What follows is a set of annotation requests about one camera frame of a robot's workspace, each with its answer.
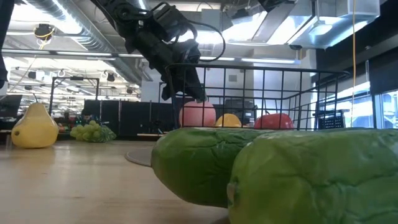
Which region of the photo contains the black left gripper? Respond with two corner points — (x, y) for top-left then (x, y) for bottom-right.
(149, 40), (206, 102)

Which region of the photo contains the pink peach with leaf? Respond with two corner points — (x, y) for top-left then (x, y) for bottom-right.
(178, 101), (217, 128)

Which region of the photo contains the yellow star fruit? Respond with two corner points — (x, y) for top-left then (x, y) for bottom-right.
(215, 113), (243, 128)

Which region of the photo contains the green grapes bunch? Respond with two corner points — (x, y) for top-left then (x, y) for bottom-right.
(69, 119), (118, 144)

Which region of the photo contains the red apple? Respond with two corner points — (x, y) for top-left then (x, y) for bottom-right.
(253, 113), (295, 130)

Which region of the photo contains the yellow pear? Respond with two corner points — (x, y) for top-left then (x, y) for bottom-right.
(11, 93), (60, 149)

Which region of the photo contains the round grey mat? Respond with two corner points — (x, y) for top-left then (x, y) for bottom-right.
(124, 146), (155, 168)

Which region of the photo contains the green cucumber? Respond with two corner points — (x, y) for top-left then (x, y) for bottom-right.
(150, 127), (280, 208)
(226, 128), (398, 224)

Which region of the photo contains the person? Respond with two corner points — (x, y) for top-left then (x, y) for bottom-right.
(80, 108), (94, 125)

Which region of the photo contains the black perforated stand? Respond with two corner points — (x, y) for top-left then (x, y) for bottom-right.
(312, 108), (351, 130)

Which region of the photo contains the dark monitor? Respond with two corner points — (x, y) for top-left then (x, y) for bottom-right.
(0, 94), (23, 118)

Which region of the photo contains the black partition wall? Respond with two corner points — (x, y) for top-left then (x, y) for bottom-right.
(83, 99), (175, 138)

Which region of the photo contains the black left camera cable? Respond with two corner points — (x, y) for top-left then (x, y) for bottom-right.
(172, 19), (226, 63)

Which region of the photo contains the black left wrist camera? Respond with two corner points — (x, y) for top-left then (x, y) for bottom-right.
(152, 2), (191, 35)

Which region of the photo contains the black wire basket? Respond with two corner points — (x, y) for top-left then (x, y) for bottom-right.
(164, 63), (351, 131)

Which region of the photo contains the black metal stand frame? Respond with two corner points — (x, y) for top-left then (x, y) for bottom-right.
(49, 77), (101, 116)

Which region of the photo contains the black yellow cable reel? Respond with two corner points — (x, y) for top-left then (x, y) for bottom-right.
(33, 23), (57, 41)

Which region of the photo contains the yellow hanging cable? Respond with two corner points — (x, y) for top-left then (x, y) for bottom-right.
(350, 0), (357, 125)

